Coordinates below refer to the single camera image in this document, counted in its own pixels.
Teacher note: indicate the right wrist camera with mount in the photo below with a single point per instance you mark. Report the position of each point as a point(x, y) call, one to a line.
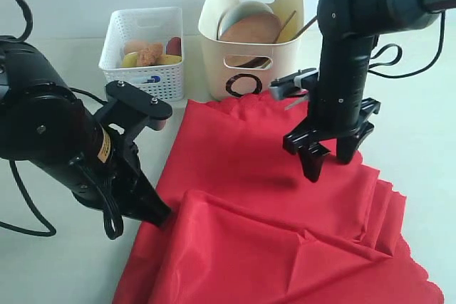
point(297, 86)

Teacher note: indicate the cream plastic bin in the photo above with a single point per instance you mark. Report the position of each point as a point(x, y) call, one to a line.
point(225, 81)

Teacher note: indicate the wooden chopstick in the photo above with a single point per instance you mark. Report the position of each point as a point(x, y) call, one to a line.
point(301, 31)
point(283, 26)

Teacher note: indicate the brown egg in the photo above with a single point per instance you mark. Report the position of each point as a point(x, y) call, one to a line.
point(134, 46)

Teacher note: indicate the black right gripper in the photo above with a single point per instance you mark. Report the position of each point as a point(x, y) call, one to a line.
point(305, 137)

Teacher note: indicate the white perforated plastic basket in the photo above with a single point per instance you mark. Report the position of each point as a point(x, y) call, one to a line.
point(154, 25)

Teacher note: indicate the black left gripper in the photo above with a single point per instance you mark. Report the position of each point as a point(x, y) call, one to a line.
point(111, 172)

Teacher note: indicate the yellow lemon with sticker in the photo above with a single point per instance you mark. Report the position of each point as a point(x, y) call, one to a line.
point(130, 60)

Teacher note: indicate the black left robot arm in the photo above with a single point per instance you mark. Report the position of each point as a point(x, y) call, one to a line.
point(42, 120)

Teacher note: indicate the yellow cheese wedge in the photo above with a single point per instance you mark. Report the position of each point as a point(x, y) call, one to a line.
point(167, 59)

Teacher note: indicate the blue white milk carton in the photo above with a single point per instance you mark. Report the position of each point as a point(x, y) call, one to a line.
point(148, 79)

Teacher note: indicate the red scalloped tablecloth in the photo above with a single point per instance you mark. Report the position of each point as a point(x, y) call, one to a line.
point(248, 227)

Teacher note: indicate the breaded fried chicken piece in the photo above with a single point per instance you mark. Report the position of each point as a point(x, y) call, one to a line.
point(149, 55)

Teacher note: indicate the red sausage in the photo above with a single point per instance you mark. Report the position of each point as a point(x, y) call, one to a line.
point(174, 46)

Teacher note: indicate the round wooden plate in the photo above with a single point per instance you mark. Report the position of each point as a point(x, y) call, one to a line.
point(263, 28)

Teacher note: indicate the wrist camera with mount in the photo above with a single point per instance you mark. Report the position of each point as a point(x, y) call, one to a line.
point(297, 86)
point(132, 109)

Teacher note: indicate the pale green ceramic bowl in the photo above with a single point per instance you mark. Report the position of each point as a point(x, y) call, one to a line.
point(238, 12)

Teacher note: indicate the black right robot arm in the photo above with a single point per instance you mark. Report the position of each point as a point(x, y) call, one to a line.
point(337, 109)

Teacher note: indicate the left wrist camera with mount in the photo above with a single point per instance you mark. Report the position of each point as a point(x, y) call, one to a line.
point(132, 109)

